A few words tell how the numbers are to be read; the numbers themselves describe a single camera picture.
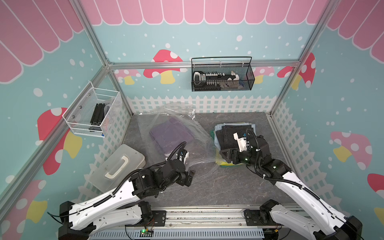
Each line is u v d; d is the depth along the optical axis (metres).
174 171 0.49
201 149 1.00
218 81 0.87
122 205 0.46
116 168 0.79
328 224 0.40
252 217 0.74
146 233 0.73
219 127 0.97
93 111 0.72
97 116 0.70
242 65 0.89
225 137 0.88
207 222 0.74
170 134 1.02
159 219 0.75
